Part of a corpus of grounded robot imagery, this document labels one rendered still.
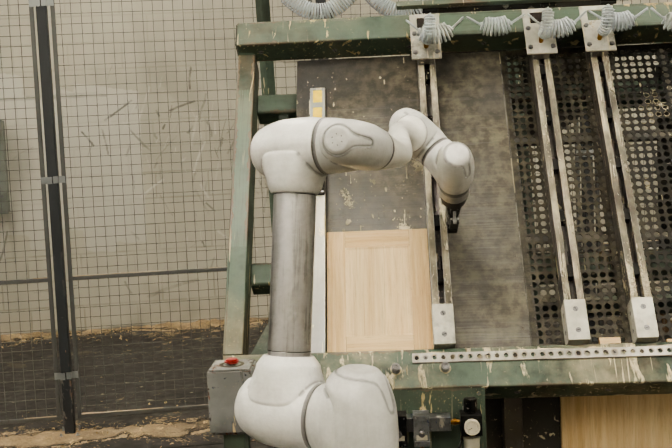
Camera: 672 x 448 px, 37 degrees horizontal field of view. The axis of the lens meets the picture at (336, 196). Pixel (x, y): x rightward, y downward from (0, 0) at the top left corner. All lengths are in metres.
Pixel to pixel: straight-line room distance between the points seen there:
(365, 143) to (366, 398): 0.56
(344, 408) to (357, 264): 0.96
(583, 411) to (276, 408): 1.22
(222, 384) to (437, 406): 0.62
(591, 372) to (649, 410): 0.37
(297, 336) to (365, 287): 0.77
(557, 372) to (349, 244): 0.73
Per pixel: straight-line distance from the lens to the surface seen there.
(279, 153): 2.32
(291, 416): 2.29
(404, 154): 2.43
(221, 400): 2.75
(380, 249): 3.11
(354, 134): 2.22
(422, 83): 3.37
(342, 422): 2.22
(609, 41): 3.49
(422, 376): 2.91
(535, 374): 2.94
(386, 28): 3.48
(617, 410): 3.25
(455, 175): 2.73
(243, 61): 3.51
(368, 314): 3.02
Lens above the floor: 1.60
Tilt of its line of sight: 5 degrees down
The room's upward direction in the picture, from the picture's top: 3 degrees counter-clockwise
